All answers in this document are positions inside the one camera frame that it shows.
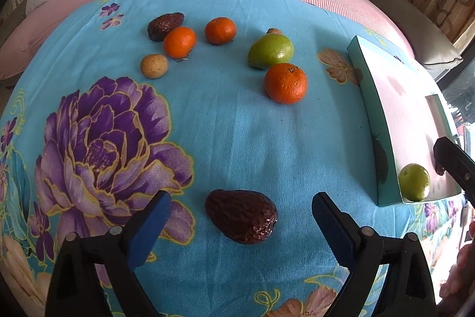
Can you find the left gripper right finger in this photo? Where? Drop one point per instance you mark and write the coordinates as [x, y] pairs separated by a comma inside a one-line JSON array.
[[407, 289]]

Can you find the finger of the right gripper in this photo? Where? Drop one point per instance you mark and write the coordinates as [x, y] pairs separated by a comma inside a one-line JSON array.
[[458, 164]]

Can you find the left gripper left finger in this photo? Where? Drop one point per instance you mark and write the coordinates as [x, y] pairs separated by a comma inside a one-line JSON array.
[[75, 288]]

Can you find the large green jujube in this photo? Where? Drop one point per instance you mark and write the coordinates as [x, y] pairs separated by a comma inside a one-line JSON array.
[[414, 182]]

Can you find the dark red date front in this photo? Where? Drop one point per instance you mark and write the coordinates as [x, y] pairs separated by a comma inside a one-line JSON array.
[[246, 217]]

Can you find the dark red date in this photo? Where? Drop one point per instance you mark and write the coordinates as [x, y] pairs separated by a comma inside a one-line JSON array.
[[160, 27], [246, 217], [440, 170]]

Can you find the orange mandarin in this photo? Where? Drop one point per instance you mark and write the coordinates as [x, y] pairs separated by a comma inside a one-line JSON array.
[[285, 83], [220, 31], [179, 42]]

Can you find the brown kiwi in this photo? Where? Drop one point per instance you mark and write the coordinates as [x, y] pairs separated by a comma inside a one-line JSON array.
[[154, 66], [274, 31]]

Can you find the person right hand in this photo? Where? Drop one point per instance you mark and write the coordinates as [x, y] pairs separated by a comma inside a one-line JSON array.
[[460, 283]]

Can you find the teal white cardboard tray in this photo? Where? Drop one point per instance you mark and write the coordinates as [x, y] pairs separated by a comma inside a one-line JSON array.
[[407, 114]]

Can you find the blue floral tablecloth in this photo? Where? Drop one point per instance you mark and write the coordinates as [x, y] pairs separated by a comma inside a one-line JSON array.
[[87, 140]]

